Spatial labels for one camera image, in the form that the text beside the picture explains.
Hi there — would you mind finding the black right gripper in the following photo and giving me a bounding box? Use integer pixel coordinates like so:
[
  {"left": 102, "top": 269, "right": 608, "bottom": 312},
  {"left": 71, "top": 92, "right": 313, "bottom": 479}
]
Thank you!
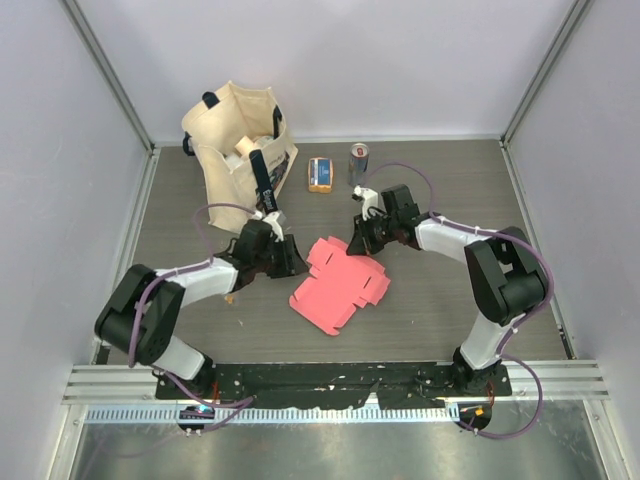
[{"left": 347, "top": 210, "right": 398, "bottom": 257}]

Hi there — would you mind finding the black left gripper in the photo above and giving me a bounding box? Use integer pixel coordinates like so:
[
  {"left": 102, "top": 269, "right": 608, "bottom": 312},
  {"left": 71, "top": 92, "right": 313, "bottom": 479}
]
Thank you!
[{"left": 253, "top": 234, "right": 308, "bottom": 278}]

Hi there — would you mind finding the pink paper box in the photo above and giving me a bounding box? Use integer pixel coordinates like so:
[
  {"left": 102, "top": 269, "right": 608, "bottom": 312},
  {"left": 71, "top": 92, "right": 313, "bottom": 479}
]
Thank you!
[{"left": 289, "top": 236, "right": 391, "bottom": 336}]

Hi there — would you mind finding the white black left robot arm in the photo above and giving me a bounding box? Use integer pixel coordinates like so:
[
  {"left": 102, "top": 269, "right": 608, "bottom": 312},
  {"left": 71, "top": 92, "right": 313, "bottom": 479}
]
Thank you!
[{"left": 94, "top": 219, "right": 309, "bottom": 399}]

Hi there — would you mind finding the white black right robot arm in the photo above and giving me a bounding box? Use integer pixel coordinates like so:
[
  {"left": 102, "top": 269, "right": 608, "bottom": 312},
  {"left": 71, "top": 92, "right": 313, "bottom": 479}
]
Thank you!
[{"left": 347, "top": 184, "right": 550, "bottom": 395}]

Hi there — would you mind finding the orange sponge blue label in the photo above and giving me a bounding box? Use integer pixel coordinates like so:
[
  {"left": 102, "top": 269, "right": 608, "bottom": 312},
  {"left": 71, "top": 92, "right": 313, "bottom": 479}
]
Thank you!
[{"left": 307, "top": 157, "right": 334, "bottom": 194}]

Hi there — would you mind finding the silver energy drink can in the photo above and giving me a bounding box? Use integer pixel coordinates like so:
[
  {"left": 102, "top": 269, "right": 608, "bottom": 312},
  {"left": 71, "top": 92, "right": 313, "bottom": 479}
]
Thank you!
[{"left": 348, "top": 143, "right": 369, "bottom": 187}]

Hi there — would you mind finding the clear plastic bottle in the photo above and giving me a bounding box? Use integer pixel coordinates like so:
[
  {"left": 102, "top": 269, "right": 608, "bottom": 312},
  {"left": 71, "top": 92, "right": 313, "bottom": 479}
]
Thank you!
[{"left": 225, "top": 153, "right": 251, "bottom": 172}]

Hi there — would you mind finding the beige canvas tote bag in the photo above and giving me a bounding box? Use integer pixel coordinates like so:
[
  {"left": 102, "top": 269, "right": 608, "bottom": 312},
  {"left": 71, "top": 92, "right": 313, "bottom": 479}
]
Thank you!
[{"left": 181, "top": 82, "right": 298, "bottom": 233}]

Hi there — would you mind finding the cream lotion bottle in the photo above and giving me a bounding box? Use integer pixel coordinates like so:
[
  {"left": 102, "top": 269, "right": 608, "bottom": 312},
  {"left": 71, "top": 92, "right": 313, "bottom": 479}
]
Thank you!
[{"left": 234, "top": 136, "right": 260, "bottom": 158}]

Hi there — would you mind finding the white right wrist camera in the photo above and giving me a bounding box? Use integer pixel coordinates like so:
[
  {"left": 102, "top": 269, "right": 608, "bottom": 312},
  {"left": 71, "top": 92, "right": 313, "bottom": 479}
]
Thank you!
[{"left": 352, "top": 185, "right": 381, "bottom": 221}]

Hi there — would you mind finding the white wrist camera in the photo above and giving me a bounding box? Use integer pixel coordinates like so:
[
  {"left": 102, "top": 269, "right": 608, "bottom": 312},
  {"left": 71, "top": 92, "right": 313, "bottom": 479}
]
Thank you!
[
  {"left": 252, "top": 210, "right": 286, "bottom": 242},
  {"left": 352, "top": 185, "right": 381, "bottom": 221}
]

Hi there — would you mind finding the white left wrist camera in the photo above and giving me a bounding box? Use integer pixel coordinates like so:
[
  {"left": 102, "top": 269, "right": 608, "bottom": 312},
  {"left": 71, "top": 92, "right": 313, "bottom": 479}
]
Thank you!
[{"left": 252, "top": 210, "right": 286, "bottom": 242}]

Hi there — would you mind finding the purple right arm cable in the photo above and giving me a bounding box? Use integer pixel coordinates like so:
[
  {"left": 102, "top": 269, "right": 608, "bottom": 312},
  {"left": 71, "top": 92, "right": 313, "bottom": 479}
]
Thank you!
[{"left": 367, "top": 160, "right": 556, "bottom": 361}]

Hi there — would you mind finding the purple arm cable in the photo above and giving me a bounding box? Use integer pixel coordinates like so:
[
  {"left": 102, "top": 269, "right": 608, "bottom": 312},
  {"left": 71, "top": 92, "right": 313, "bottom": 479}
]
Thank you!
[
  {"left": 127, "top": 202, "right": 264, "bottom": 369},
  {"left": 367, "top": 160, "right": 556, "bottom": 361}
]

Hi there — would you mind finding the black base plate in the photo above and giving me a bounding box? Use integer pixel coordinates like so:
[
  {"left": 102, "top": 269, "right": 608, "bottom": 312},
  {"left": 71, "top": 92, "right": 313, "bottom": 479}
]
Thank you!
[{"left": 156, "top": 361, "right": 512, "bottom": 410}]

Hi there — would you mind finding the slotted cable duct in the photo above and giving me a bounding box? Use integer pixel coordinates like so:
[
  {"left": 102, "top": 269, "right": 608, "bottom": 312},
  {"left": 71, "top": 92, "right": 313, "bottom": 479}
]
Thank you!
[{"left": 85, "top": 403, "right": 459, "bottom": 425}]

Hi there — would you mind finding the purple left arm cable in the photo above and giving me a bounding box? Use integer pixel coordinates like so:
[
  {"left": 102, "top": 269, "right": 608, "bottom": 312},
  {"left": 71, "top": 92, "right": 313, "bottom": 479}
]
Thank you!
[{"left": 127, "top": 202, "right": 264, "bottom": 369}]

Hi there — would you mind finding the aluminium front rail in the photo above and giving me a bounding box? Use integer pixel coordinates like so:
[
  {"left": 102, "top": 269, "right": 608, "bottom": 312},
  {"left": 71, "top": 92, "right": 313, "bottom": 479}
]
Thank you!
[{"left": 63, "top": 360, "right": 609, "bottom": 410}]

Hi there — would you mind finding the aluminium corner post right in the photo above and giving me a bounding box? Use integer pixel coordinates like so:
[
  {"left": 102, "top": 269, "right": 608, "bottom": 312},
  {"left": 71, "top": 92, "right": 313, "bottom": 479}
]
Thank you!
[{"left": 497, "top": 0, "right": 594, "bottom": 149}]

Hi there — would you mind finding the aluminium corner post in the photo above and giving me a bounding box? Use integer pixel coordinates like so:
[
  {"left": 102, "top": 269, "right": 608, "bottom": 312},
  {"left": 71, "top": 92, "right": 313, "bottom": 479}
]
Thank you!
[
  {"left": 497, "top": 0, "right": 594, "bottom": 149},
  {"left": 59, "top": 0, "right": 156, "bottom": 154}
]

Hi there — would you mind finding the aluminium corner post left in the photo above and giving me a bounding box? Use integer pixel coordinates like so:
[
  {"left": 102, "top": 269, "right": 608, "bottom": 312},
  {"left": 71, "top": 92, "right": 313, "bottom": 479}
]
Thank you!
[{"left": 59, "top": 0, "right": 156, "bottom": 154}]

